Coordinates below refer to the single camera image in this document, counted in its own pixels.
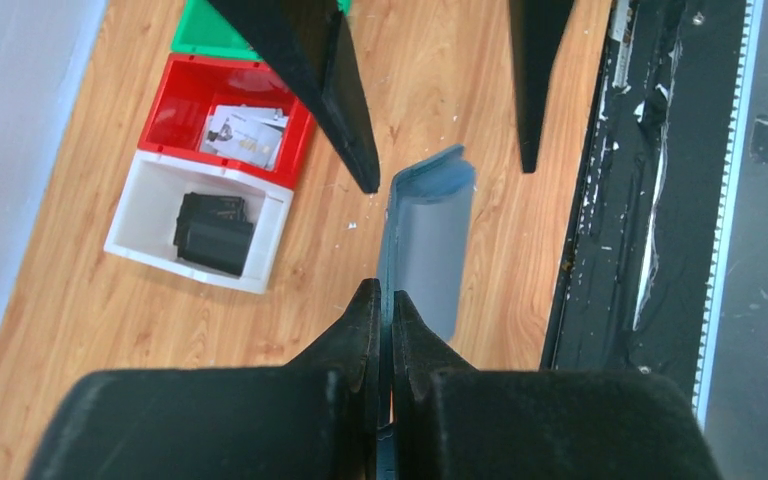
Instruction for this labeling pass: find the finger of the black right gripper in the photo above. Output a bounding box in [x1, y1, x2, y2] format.
[211, 0, 381, 194]
[508, 0, 575, 174]

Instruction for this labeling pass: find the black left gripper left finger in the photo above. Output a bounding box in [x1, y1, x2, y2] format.
[27, 279, 381, 479]

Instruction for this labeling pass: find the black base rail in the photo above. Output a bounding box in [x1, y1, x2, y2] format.
[541, 1, 764, 418]

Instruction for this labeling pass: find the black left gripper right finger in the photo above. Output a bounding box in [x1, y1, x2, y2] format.
[392, 291, 721, 479]

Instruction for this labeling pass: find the red plastic bin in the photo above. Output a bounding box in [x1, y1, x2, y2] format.
[138, 53, 315, 189]

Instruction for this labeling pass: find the white cards stack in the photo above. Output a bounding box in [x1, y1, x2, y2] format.
[200, 105, 289, 171]

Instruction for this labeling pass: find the blue card holder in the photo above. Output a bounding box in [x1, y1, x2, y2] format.
[377, 144, 476, 341]

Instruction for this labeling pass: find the white plastic bin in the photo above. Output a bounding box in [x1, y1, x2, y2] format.
[104, 150, 293, 294]

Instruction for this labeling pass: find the green plastic bin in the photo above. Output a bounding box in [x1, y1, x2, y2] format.
[171, 1, 357, 97]

